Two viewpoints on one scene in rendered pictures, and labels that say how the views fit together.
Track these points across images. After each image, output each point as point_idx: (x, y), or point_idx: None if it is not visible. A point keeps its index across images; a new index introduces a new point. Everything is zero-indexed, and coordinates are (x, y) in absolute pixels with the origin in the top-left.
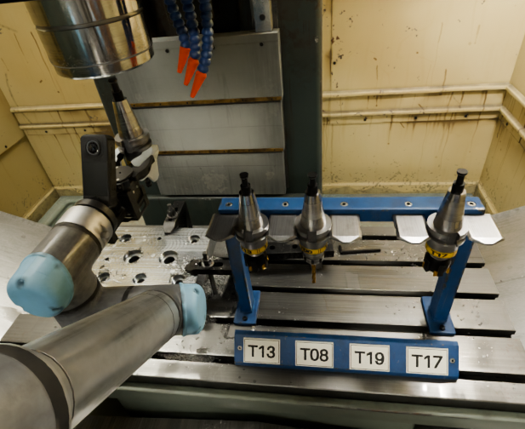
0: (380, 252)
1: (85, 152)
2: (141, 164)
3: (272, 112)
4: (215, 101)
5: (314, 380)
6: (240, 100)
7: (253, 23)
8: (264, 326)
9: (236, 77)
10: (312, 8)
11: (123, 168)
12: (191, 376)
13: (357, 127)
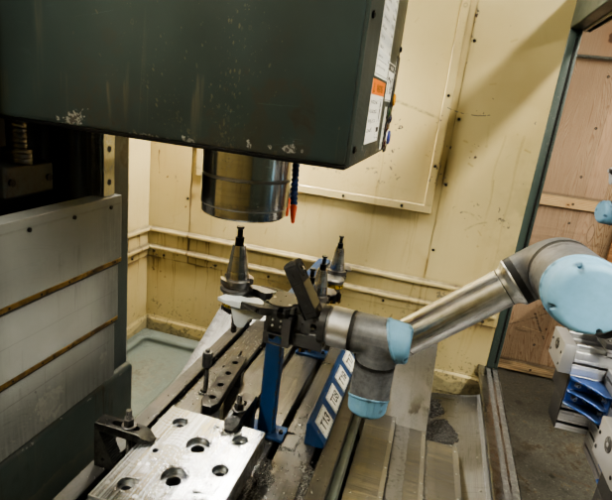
0: (242, 352)
1: (304, 274)
2: (275, 290)
3: (111, 278)
4: (69, 282)
5: (345, 413)
6: (91, 272)
7: (89, 188)
8: (290, 426)
9: (89, 246)
10: (126, 173)
11: (280, 294)
12: (327, 478)
13: None
